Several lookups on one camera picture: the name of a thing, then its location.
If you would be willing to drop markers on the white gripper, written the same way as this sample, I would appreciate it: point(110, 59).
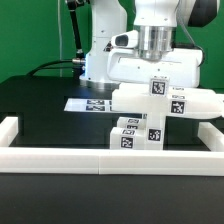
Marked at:
point(137, 56)

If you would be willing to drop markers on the white chair back frame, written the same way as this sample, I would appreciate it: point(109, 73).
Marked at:
point(179, 102)

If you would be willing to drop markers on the white chair seat part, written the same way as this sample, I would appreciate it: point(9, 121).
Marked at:
point(155, 129)

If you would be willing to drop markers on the white U-shaped fence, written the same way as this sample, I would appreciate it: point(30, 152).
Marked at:
point(102, 162)

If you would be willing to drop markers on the white marker base plate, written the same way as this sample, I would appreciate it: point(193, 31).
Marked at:
point(88, 105)

